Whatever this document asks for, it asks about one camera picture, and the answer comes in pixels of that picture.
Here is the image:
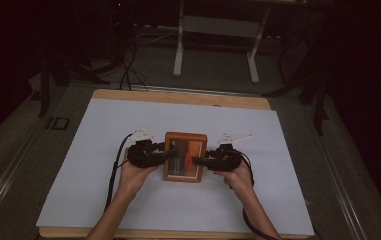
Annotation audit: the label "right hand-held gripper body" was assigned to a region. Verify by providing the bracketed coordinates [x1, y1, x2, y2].
[208, 132, 254, 172]

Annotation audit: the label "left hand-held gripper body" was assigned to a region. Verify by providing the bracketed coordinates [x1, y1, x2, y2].
[126, 127, 162, 169]

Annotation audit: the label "wooden picture frame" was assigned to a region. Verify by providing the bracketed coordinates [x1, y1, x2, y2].
[162, 131, 209, 184]

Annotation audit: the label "person's right hand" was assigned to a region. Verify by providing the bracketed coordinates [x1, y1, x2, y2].
[212, 159, 256, 199]

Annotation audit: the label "person's left hand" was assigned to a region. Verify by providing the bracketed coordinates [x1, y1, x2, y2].
[117, 157, 161, 198]

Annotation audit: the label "white table sheet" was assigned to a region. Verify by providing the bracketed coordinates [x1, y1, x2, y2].
[35, 97, 316, 237]

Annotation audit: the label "wooden table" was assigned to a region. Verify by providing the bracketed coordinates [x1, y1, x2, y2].
[37, 88, 316, 240]

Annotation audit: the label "black metal stand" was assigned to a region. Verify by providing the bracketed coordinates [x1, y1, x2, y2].
[261, 13, 332, 137]
[37, 46, 112, 118]

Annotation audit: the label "white power strip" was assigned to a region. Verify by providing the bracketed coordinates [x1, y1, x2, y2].
[133, 23, 180, 33]

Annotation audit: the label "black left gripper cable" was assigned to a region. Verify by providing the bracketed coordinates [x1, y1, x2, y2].
[103, 132, 135, 212]

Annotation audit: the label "black floor cables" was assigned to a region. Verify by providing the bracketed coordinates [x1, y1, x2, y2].
[118, 31, 150, 92]

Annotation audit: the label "metal floor rail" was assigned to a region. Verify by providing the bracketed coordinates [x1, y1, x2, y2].
[301, 105, 369, 240]
[0, 114, 47, 229]

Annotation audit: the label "white desk frame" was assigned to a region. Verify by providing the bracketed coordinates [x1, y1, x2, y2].
[172, 0, 273, 85]

